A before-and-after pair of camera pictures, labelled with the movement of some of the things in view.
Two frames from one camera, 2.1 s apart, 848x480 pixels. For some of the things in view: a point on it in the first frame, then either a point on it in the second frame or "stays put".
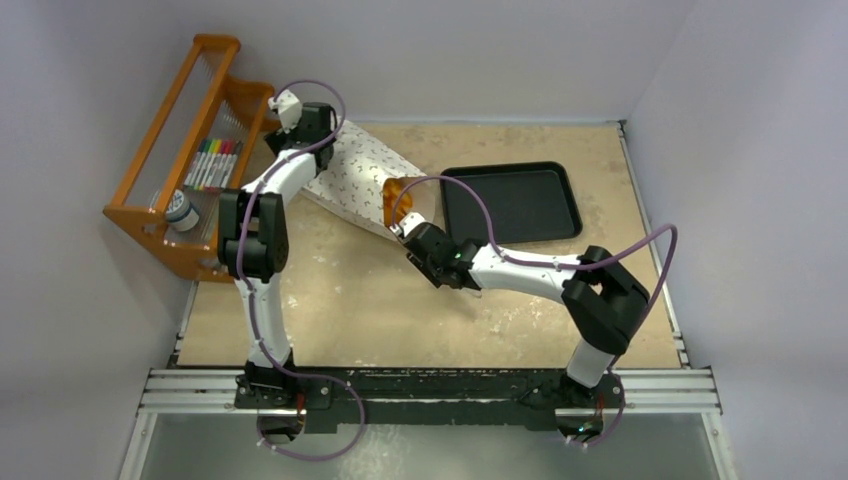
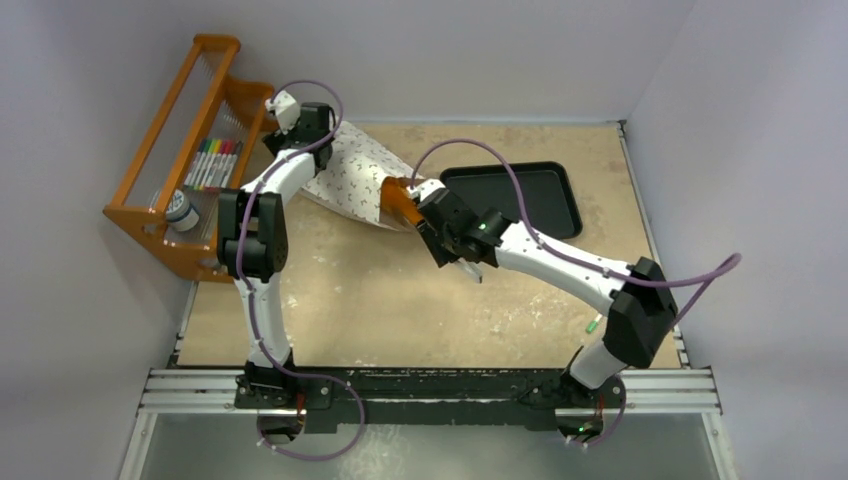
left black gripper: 279,139 stays put
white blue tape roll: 180,214 stays put
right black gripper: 416,240 to 429,216
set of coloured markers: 212,164 stays put
